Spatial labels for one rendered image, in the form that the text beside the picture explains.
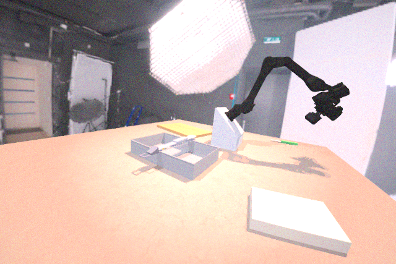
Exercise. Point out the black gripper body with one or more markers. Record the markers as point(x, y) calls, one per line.
point(313, 118)

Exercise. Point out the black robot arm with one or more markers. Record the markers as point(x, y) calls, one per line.
point(314, 83)

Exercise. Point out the orange flat board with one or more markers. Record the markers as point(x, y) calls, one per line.
point(184, 130)

